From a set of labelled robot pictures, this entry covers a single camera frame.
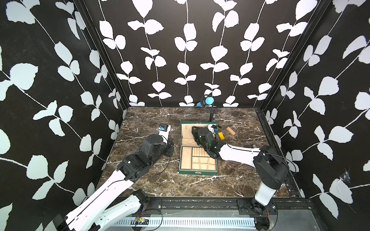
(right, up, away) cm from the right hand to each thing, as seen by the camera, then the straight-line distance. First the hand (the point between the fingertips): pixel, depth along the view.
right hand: (189, 125), depth 86 cm
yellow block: (+23, -8, +17) cm, 30 cm away
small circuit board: (-24, -48, -15) cm, 56 cm away
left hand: (-8, -5, -16) cm, 19 cm away
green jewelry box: (+4, -22, +1) cm, 22 cm away
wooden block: (+32, -6, +18) cm, 37 cm away
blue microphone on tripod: (+11, +15, +4) cm, 19 cm away
